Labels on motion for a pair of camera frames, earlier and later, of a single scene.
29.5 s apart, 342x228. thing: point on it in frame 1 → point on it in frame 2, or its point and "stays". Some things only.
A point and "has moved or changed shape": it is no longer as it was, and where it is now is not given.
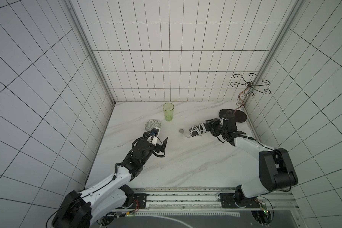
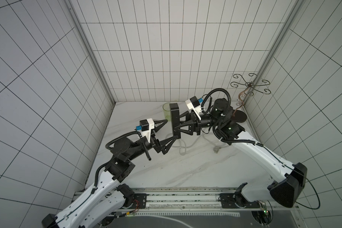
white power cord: x=200 y=129 has moved or changed shape
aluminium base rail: x=208 y=200 stays
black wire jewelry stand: x=241 y=115 stays
